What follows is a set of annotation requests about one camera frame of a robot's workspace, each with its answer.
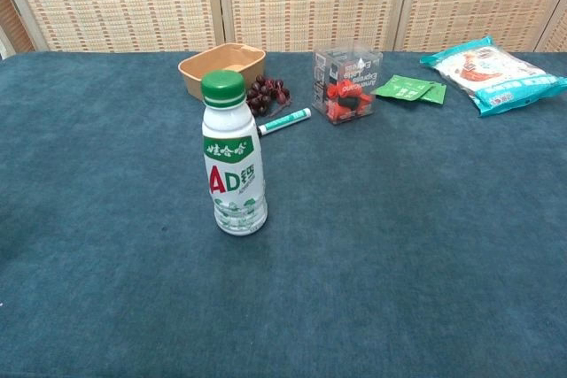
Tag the green white marker pen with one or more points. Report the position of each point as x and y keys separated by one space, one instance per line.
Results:
x=285 y=120

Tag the blue felt table cover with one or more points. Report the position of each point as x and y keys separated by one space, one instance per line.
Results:
x=398 y=241

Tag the clear plastic capsule box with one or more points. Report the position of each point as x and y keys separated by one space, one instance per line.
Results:
x=345 y=86

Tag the green bottle cap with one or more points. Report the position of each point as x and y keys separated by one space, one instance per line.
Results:
x=222 y=86

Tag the white plastic milk bottle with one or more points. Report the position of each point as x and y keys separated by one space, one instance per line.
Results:
x=235 y=165

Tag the large green sachet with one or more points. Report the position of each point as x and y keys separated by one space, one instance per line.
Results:
x=401 y=88

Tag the small green sachet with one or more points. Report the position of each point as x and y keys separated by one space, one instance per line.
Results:
x=437 y=95

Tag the dark red grape bunch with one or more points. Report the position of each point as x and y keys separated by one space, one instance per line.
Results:
x=266 y=91

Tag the teal white snack bag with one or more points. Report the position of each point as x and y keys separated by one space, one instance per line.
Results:
x=487 y=72

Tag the brown paper bowl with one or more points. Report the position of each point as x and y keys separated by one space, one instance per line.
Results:
x=221 y=59

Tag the brown wooden panel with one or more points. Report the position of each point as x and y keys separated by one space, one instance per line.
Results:
x=13 y=24

